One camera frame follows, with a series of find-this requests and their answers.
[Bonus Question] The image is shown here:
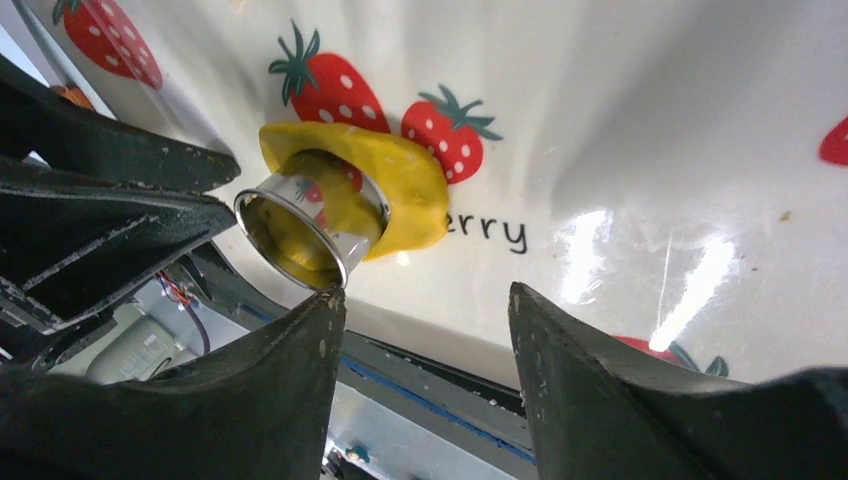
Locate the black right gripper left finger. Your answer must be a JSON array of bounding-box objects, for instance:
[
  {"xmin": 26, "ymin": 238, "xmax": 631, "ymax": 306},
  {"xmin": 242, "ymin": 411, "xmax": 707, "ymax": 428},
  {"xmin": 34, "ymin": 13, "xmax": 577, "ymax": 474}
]
[{"xmin": 1, "ymin": 287, "xmax": 346, "ymax": 479}]

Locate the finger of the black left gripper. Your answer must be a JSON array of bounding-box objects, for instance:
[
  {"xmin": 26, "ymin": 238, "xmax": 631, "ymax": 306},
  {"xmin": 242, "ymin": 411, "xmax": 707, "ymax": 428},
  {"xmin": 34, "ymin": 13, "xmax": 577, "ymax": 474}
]
[
  {"xmin": 1, "ymin": 159, "xmax": 235, "ymax": 335},
  {"xmin": 1, "ymin": 58, "xmax": 241, "ymax": 193}
]

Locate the white strawberry rectangular tray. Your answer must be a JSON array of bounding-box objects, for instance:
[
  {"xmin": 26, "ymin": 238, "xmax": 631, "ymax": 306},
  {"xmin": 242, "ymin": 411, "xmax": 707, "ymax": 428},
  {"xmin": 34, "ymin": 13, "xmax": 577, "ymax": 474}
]
[{"xmin": 1, "ymin": 1, "xmax": 847, "ymax": 386}]

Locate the round metal cutter ring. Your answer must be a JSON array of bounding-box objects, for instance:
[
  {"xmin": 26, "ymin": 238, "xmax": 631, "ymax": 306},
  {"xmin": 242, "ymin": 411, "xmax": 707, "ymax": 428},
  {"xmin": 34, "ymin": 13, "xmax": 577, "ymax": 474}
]
[{"xmin": 233, "ymin": 148, "xmax": 391, "ymax": 291}]

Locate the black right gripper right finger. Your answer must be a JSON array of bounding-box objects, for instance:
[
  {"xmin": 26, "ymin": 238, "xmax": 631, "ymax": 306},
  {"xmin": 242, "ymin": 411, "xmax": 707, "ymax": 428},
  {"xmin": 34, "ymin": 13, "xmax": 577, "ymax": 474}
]
[{"xmin": 508, "ymin": 282, "xmax": 847, "ymax": 479}]

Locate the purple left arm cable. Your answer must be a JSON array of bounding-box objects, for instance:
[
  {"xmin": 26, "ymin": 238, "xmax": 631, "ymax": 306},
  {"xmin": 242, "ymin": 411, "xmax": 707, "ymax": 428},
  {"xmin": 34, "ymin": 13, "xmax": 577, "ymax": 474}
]
[{"xmin": 178, "ymin": 301, "xmax": 213, "ymax": 356}]

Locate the yellow dough piece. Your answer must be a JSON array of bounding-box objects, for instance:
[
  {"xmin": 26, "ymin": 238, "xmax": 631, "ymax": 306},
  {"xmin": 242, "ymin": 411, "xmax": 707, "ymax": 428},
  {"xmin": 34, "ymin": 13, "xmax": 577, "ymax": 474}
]
[{"xmin": 235, "ymin": 122, "xmax": 449, "ymax": 290}]

